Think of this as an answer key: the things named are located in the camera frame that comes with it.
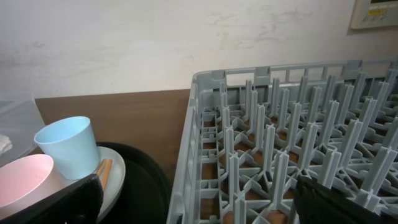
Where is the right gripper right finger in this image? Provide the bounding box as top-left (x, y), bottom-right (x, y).
top-left (293, 175), bottom-right (397, 224)

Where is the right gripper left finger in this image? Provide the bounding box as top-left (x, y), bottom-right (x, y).
top-left (1, 174), bottom-right (104, 224)

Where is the pink cup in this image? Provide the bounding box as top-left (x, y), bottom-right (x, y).
top-left (1, 154), bottom-right (65, 219)

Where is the white tissue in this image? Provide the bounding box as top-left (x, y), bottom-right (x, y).
top-left (0, 134), bottom-right (12, 154)

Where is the grey dishwasher rack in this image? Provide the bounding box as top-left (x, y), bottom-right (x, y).
top-left (167, 59), bottom-right (397, 223)

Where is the left wooden chopstick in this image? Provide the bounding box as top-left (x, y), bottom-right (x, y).
top-left (96, 159), bottom-right (107, 177)

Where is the wooden chopstick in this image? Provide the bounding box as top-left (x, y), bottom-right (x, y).
top-left (96, 159), bottom-right (107, 177)
top-left (101, 159), bottom-right (113, 190)

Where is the right wooden chopstick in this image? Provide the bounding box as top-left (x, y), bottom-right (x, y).
top-left (101, 159), bottom-right (113, 190)

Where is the blue cup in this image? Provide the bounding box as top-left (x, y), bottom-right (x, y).
top-left (34, 116), bottom-right (100, 180)

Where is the round black tray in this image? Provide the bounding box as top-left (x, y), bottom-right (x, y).
top-left (97, 142), bottom-right (172, 224)

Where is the clear plastic bin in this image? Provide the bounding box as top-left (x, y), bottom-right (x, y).
top-left (1, 92), bottom-right (45, 166)

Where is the white wall control panel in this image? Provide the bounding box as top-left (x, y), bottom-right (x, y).
top-left (349, 0), bottom-right (398, 29)

